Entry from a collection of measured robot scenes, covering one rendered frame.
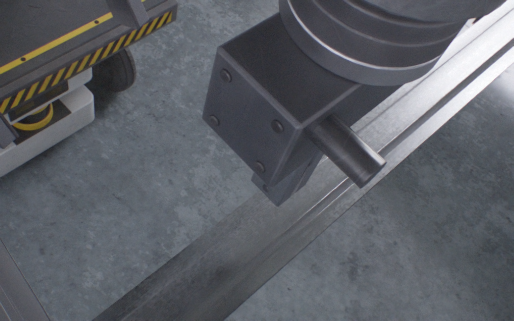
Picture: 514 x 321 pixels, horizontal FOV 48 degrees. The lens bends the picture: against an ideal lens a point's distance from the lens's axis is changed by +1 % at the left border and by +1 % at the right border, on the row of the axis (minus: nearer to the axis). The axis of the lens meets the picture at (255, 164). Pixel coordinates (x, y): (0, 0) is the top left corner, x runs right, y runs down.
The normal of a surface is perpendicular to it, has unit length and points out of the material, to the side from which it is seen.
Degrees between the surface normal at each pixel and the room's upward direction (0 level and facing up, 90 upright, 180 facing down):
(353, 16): 90
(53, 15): 0
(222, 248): 0
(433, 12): 90
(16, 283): 0
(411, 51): 90
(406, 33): 90
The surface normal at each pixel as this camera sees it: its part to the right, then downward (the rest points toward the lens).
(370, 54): -0.21, 0.82
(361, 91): 0.68, 0.69
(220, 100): -0.70, 0.52
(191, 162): 0.21, -0.50
